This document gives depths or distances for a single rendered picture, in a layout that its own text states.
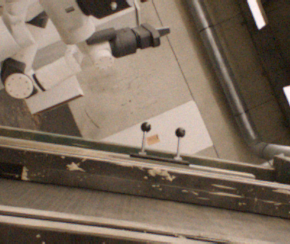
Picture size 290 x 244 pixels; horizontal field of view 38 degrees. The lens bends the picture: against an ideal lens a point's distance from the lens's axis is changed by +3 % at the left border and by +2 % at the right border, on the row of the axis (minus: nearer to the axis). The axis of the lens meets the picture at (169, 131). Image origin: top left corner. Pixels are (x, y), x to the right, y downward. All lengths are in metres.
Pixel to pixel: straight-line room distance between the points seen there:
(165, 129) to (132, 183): 3.88
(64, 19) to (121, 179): 0.39
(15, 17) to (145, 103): 8.51
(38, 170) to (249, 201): 0.50
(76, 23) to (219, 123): 8.65
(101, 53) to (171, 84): 7.98
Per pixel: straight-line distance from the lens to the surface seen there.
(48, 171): 1.00
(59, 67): 1.38
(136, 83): 9.28
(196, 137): 4.88
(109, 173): 0.98
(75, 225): 0.48
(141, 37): 1.39
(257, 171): 1.66
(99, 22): 3.47
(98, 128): 9.30
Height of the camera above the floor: 1.45
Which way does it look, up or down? 2 degrees up
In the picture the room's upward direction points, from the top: 66 degrees clockwise
